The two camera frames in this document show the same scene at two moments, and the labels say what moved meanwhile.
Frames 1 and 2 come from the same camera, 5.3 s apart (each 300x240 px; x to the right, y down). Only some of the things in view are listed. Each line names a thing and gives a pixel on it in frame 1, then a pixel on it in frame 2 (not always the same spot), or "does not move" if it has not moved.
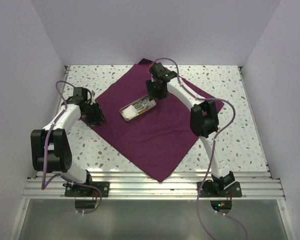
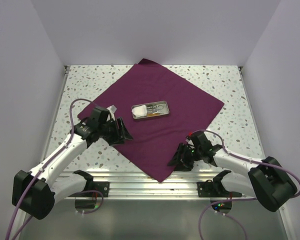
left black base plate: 74,190 does not move
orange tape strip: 144,110 to 149,114
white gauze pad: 130,112 to 140,110
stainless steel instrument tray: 137,107 to 154,109
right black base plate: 208,189 does not move
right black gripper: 152,94 to 184,166
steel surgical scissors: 141,105 to 155,109
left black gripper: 98,116 to 125,134
